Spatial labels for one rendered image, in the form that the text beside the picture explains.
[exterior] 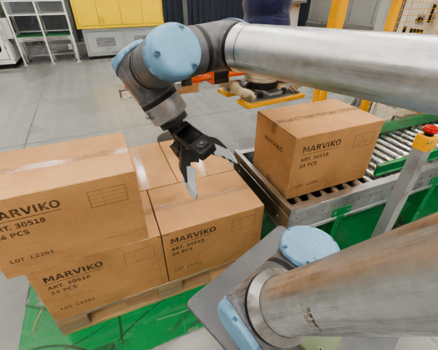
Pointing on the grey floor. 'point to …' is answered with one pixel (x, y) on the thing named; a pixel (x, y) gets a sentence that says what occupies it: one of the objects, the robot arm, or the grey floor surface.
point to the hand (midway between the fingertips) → (218, 182)
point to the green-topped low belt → (42, 42)
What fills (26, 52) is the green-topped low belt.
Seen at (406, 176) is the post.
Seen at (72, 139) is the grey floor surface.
